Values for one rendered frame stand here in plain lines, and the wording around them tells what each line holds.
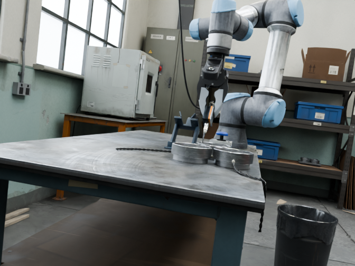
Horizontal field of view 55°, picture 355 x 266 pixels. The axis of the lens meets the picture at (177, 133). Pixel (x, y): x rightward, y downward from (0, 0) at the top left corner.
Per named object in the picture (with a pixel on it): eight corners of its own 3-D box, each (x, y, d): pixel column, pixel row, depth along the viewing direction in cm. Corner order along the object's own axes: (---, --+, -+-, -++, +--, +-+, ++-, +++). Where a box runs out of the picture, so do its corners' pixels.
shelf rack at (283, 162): (343, 210, 406) (370, 39, 393) (185, 183, 445) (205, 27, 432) (332, 199, 461) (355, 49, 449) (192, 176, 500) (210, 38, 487)
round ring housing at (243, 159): (211, 160, 96) (213, 145, 95) (249, 165, 95) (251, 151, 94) (211, 165, 85) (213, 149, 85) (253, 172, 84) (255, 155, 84)
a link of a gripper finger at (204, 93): (207, 116, 113) (214, 89, 112) (204, 116, 107) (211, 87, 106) (198, 114, 114) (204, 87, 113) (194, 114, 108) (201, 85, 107)
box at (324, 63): (347, 82, 405) (352, 49, 402) (297, 78, 421) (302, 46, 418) (342, 85, 439) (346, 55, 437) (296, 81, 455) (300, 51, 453)
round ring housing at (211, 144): (230, 158, 106) (232, 145, 105) (228, 162, 96) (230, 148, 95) (197, 153, 108) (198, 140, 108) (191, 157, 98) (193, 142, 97)
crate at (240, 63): (247, 76, 471) (249, 60, 469) (248, 73, 433) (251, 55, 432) (209, 73, 479) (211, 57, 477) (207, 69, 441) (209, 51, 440)
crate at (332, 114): (333, 124, 449) (336, 107, 447) (341, 124, 412) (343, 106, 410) (292, 119, 459) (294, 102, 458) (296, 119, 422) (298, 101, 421)
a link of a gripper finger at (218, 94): (225, 118, 112) (225, 89, 111) (222, 117, 106) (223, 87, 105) (215, 117, 112) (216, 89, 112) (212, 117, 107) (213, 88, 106)
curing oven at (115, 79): (140, 122, 314) (149, 50, 309) (79, 113, 326) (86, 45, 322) (158, 121, 374) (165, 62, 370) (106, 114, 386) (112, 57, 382)
